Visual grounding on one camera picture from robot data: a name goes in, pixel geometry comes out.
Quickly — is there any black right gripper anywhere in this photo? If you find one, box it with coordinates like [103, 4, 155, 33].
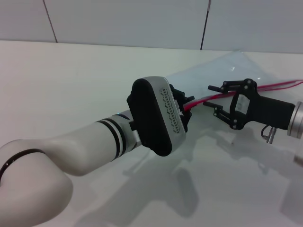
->
[204, 79, 296, 131]

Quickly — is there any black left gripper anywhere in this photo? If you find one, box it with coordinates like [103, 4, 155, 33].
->
[169, 84, 195, 133]

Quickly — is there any clear document bag red zipper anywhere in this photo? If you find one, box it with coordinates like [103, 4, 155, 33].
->
[165, 51, 303, 112]

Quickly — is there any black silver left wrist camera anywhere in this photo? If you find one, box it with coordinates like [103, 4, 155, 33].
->
[126, 76, 189, 157]

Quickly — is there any grey gripper cable connector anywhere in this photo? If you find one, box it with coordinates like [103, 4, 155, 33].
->
[261, 125, 276, 144]

